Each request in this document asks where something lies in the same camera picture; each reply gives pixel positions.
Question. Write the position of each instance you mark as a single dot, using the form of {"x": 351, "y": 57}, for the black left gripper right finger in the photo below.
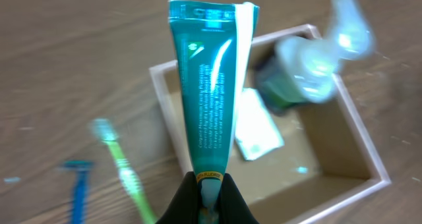
{"x": 231, "y": 206}

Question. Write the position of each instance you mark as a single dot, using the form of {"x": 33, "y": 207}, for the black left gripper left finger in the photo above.
{"x": 183, "y": 208}

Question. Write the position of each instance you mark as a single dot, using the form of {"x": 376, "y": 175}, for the white green soap packet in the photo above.
{"x": 256, "y": 133}

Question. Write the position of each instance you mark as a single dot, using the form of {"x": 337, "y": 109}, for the clear spray bottle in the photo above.
{"x": 301, "y": 70}

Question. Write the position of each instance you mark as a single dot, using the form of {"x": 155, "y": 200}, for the teal toothpaste tube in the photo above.
{"x": 212, "y": 43}

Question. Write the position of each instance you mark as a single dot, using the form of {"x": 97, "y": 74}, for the blue disposable razor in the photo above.
{"x": 80, "y": 190}

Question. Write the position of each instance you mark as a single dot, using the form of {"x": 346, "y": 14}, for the green toothbrush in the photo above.
{"x": 105, "y": 132}

